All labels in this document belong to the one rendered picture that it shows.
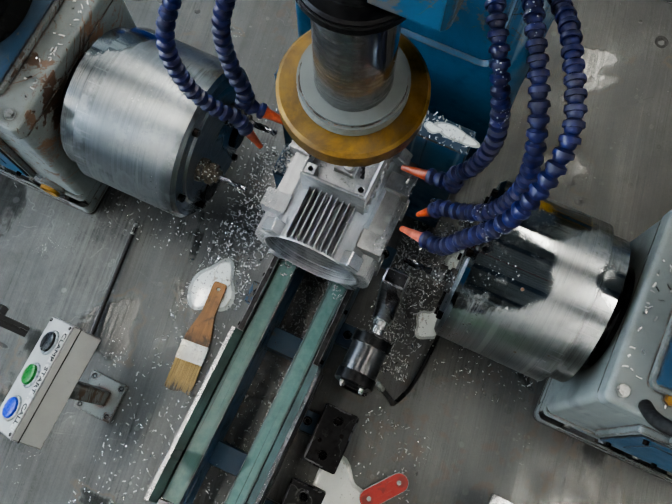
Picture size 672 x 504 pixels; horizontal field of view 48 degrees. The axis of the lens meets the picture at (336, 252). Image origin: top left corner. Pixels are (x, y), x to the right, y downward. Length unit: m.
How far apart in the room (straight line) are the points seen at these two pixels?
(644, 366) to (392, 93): 0.47
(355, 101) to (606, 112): 0.81
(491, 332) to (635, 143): 0.62
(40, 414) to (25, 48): 0.51
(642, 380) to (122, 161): 0.76
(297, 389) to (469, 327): 0.31
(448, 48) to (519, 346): 0.43
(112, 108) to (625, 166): 0.93
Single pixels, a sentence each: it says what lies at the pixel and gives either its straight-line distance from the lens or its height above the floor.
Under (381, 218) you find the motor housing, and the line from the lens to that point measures 1.11.
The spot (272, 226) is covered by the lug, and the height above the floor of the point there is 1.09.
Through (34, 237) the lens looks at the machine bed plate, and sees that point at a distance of 1.49.
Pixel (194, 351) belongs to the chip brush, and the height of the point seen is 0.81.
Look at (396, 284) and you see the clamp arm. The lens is 0.90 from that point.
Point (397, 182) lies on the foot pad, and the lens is 1.12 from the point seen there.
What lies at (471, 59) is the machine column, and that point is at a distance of 1.11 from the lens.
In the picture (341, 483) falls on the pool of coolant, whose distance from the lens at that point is 1.32.
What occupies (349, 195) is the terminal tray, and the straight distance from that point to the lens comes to 1.04.
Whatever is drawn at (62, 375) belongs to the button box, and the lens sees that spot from 1.12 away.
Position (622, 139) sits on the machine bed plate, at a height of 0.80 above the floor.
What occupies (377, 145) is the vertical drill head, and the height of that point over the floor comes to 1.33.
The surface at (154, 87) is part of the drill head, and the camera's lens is 1.11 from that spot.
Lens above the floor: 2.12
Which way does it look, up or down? 75 degrees down
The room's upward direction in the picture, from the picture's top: straight up
